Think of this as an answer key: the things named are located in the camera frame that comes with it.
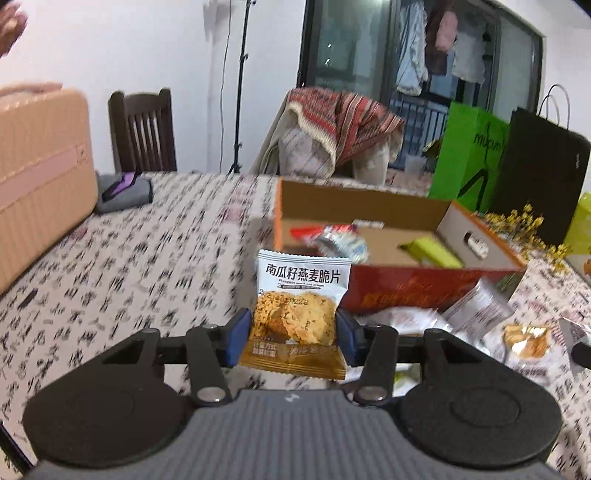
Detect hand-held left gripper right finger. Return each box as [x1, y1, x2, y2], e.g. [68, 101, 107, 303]
[335, 308, 490, 407]

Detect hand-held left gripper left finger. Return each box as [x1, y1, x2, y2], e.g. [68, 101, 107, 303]
[95, 308, 252, 407]

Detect white brown cookie packet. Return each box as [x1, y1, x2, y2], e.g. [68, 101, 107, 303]
[238, 249, 352, 381]

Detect orange cardboard box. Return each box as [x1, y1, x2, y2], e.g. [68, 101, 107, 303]
[272, 178, 527, 315]

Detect pile of cookie packets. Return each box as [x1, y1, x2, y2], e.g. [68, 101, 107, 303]
[351, 277, 591, 398]

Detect red silver snack packet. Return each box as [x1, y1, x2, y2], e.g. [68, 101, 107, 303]
[291, 224, 370, 265]

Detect green snack packet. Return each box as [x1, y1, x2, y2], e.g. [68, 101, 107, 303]
[399, 235, 465, 269]

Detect yellow-green gift box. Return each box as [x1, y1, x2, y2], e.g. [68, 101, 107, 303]
[563, 191, 591, 282]

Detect yellow flower branch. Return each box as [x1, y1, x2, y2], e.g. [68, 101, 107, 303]
[480, 203, 573, 273]

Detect grey purple pouch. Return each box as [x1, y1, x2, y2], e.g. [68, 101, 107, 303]
[95, 172, 154, 214]

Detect black paper bag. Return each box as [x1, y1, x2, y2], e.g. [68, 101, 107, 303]
[485, 84, 591, 247]

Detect chair draped with patterned cloth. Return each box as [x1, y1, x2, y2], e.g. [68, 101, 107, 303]
[252, 92, 402, 185]

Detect green paper bag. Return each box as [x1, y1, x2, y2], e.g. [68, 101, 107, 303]
[427, 102, 511, 213]

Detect red patterned throw cloth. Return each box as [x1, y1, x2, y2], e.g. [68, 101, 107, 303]
[286, 87, 406, 178]

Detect dark wooden chair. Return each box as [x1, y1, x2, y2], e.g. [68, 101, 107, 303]
[108, 88, 178, 174]

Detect studio light stand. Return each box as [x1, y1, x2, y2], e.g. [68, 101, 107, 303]
[228, 0, 257, 174]

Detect pink hard-shell suitcase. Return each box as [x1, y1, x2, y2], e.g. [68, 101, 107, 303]
[0, 83, 100, 296]

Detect black framed glass door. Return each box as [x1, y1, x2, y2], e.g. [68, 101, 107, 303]
[300, 0, 543, 176]

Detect light blue hanging shirt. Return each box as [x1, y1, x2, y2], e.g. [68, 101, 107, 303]
[394, 0, 430, 97]

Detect white hanging garment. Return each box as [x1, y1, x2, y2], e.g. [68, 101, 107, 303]
[452, 18, 488, 84]

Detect pink hanging garment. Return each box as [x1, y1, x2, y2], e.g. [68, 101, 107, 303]
[425, 0, 458, 77]

